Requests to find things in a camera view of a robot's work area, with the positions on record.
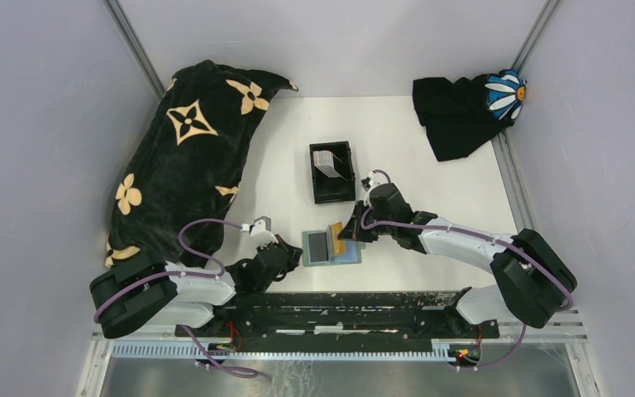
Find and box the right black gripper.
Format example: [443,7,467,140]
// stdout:
[338,200,395,243]

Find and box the orange gold card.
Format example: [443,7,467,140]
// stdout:
[328,222,347,260]

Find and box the green leather card holder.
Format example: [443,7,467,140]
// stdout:
[302,230,365,267]

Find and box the black plastic bin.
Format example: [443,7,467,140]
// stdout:
[309,141,356,204]

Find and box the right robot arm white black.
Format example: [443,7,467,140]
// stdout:
[338,183,577,337]

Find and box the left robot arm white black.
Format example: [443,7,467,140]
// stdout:
[89,240,303,339]

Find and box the stack of cards in bin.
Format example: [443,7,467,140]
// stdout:
[312,150,348,179]

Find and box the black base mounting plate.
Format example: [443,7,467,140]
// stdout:
[192,291,500,353]

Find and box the black blanket with tan flowers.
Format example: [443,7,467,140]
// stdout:
[105,60,295,268]

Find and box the black cloth with daisy print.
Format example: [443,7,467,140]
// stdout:
[412,69,527,162]

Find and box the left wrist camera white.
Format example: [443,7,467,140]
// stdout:
[241,216,272,237]

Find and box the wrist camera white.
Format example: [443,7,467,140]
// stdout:
[241,216,272,237]
[360,171,382,192]

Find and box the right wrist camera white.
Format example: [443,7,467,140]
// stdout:
[360,171,382,192]

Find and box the slotted grey cable duct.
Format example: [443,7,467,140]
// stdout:
[110,342,464,363]

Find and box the aluminium rail frame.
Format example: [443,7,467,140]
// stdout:
[75,303,602,396]

